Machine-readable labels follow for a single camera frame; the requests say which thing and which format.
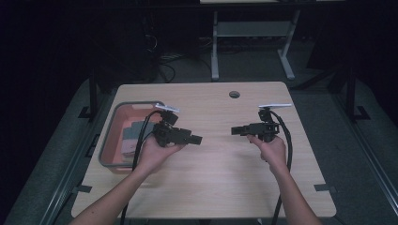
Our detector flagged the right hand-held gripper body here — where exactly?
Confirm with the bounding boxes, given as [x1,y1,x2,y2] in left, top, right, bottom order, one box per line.
[248,103,293,143]

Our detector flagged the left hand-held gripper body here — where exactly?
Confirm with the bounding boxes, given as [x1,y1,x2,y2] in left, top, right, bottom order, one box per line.
[153,103,193,148]

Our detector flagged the pink basket with grey rim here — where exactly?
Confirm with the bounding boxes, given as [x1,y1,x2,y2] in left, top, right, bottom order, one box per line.
[98,100,167,174]

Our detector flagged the person's right hand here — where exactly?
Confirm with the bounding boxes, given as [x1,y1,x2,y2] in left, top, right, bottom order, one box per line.
[247,135,287,172]

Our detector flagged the person's left hand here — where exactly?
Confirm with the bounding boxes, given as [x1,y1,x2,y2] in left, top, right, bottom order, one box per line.
[136,137,186,174]

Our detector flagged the dark tape strip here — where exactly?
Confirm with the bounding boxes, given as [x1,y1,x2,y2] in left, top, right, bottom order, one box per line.
[71,185,94,194]
[314,184,338,193]

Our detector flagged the black metal stand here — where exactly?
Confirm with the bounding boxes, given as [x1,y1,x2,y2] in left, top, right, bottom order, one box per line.
[345,67,372,123]
[78,69,100,120]

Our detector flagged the right hand-held gripper black cable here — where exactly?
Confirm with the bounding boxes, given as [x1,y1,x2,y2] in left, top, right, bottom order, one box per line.
[269,111,294,225]

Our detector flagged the hand-held gripper black cable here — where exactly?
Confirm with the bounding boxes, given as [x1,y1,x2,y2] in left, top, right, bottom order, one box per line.
[119,110,164,225]
[269,111,294,225]

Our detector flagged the left hand-held gripper black cable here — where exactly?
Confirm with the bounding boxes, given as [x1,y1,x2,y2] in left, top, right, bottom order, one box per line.
[119,110,164,225]

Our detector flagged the black cable bundle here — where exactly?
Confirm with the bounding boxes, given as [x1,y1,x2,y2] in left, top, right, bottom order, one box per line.
[156,52,214,83]

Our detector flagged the white metal desk frame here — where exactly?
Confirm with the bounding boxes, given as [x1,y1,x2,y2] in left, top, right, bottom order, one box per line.
[211,8,301,82]

